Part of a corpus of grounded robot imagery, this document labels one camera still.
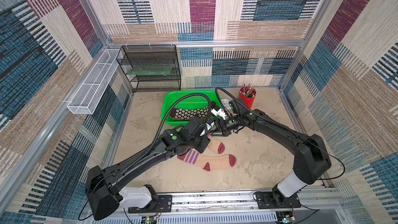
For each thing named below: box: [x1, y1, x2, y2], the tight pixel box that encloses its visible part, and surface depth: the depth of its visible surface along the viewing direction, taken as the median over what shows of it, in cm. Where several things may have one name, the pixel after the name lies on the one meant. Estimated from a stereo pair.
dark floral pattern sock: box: [169, 101, 217, 119], surface depth 104 cm
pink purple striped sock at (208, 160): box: [177, 149, 237, 172], surface depth 87 cm
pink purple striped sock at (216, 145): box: [208, 137, 225, 154], surface depth 93 cm
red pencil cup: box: [238, 83, 258, 110], surface depth 103 cm
